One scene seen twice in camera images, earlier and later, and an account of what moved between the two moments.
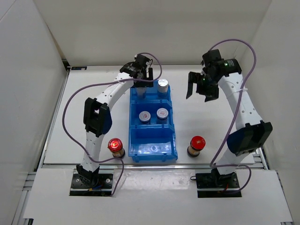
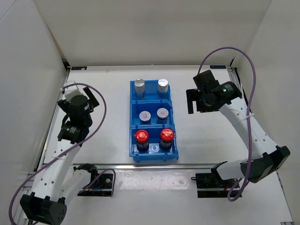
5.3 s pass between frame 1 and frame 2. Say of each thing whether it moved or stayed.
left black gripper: moved
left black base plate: stayed
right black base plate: stayed
